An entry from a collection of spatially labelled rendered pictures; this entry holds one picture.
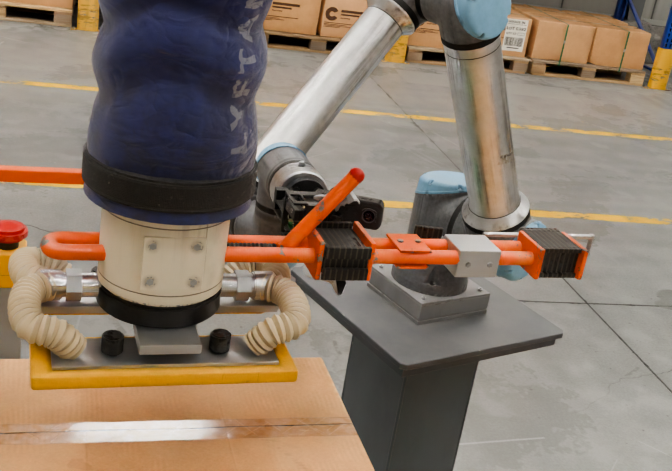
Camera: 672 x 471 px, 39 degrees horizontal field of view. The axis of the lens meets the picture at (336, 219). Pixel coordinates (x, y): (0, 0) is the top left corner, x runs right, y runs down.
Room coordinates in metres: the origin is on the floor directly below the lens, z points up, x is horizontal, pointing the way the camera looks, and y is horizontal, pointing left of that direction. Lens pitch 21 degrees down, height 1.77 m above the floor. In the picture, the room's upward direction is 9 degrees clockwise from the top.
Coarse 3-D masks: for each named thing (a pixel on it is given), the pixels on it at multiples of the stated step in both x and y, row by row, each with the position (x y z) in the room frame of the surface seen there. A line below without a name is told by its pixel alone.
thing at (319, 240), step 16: (320, 224) 1.30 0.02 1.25; (336, 224) 1.31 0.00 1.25; (320, 240) 1.22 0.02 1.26; (336, 240) 1.26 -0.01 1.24; (352, 240) 1.27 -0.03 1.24; (368, 240) 1.26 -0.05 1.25; (320, 256) 1.22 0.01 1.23; (336, 256) 1.22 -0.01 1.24; (352, 256) 1.23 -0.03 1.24; (368, 256) 1.23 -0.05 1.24; (320, 272) 1.22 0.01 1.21; (336, 272) 1.22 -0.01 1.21; (352, 272) 1.23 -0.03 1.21; (368, 272) 1.24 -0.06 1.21
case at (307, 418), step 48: (0, 384) 1.21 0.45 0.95; (240, 384) 1.32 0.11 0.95; (288, 384) 1.34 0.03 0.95; (0, 432) 1.10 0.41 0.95; (48, 432) 1.11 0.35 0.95; (96, 432) 1.13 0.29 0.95; (144, 432) 1.15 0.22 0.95; (192, 432) 1.17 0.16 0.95; (240, 432) 1.19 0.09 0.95; (288, 432) 1.21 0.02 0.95; (336, 432) 1.23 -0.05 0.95
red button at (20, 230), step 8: (0, 224) 1.57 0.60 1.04; (8, 224) 1.58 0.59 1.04; (16, 224) 1.58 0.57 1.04; (0, 232) 1.54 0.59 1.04; (8, 232) 1.55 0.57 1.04; (16, 232) 1.55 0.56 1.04; (24, 232) 1.57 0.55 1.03; (0, 240) 1.54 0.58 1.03; (8, 240) 1.54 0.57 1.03; (16, 240) 1.55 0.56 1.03; (0, 248) 1.55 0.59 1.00; (8, 248) 1.56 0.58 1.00; (16, 248) 1.57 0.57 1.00
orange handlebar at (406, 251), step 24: (0, 168) 1.34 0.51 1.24; (24, 168) 1.36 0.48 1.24; (48, 168) 1.38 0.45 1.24; (72, 168) 1.39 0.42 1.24; (48, 240) 1.12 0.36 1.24; (72, 240) 1.15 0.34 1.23; (96, 240) 1.16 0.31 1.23; (240, 240) 1.23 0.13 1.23; (264, 240) 1.24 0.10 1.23; (384, 240) 1.31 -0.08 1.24; (408, 240) 1.31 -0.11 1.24; (432, 240) 1.34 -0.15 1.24; (504, 240) 1.39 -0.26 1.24; (408, 264) 1.29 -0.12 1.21; (504, 264) 1.34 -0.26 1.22; (528, 264) 1.35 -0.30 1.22
